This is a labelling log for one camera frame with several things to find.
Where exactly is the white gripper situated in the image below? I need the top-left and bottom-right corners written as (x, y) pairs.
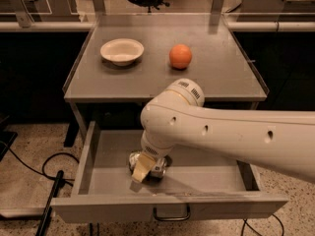
top-left (132, 131), bottom-right (173, 183)

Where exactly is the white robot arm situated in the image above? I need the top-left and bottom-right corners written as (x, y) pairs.
top-left (133, 79), bottom-right (315, 182)

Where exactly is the open grey drawer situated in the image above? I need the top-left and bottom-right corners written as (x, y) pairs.
top-left (52, 122), bottom-right (287, 223)

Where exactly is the grey counter cabinet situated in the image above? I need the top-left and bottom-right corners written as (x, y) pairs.
top-left (64, 13), bottom-right (268, 135)

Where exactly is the black pole on floor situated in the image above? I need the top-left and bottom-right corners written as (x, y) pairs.
top-left (35, 170), bottom-right (64, 236)

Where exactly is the orange fruit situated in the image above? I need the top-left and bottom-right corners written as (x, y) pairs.
top-left (169, 44), bottom-right (192, 70)

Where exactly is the white bowl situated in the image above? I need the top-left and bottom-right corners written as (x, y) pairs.
top-left (100, 38), bottom-right (144, 67)

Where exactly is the black drawer handle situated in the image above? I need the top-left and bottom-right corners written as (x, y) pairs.
top-left (153, 206), bottom-right (191, 222)

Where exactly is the black floor cable left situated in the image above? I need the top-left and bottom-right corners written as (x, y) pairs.
top-left (0, 141), bottom-right (81, 187)

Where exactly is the black floor cable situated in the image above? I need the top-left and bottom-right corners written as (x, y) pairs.
top-left (0, 141), bottom-right (81, 187)
top-left (240, 213), bottom-right (285, 236)

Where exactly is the black floor cable right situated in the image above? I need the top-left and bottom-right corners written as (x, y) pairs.
top-left (240, 213), bottom-right (285, 236)

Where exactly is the white horizontal rail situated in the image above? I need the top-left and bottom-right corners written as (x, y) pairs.
top-left (0, 22), bottom-right (315, 32)

